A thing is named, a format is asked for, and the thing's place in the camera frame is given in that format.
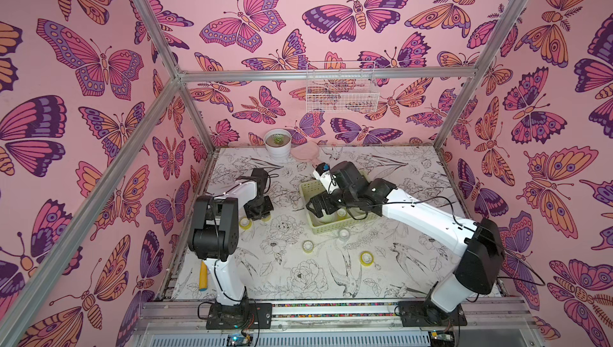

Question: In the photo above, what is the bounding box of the pale green perforated storage basket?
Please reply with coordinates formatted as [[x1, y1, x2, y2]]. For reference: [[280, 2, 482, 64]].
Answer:
[[299, 179, 379, 235]]

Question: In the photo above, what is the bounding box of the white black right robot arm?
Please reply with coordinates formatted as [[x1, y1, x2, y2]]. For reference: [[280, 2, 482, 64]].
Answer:
[[306, 161, 506, 314]]

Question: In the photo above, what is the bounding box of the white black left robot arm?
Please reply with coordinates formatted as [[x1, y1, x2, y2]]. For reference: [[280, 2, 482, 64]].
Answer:
[[187, 168, 274, 306]]

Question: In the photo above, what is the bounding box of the small clear tape roll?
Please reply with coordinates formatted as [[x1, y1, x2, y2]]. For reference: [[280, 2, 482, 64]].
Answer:
[[338, 229, 351, 242]]

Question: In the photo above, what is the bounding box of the white pot with plant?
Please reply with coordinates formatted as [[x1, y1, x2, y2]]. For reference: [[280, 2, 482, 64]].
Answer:
[[264, 129, 291, 160]]

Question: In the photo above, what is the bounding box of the blue yellow garden fork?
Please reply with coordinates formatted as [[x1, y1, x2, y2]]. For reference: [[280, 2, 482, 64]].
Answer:
[[198, 261, 208, 291]]

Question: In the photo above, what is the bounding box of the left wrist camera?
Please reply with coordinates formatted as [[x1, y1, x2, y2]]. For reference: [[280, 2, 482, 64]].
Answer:
[[250, 168, 271, 193]]

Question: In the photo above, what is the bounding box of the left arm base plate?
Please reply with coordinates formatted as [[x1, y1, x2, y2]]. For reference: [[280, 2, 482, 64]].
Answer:
[[206, 302, 273, 330]]

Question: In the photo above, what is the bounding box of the white wire wall basket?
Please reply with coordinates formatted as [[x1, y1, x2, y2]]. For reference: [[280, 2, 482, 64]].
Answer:
[[304, 67, 380, 115]]

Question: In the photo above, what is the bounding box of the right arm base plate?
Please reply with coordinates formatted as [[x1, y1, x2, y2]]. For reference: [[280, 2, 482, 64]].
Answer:
[[394, 301, 468, 328]]

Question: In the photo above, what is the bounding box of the aluminium front rail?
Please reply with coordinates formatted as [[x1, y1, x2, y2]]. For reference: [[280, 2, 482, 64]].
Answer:
[[128, 297, 547, 346]]

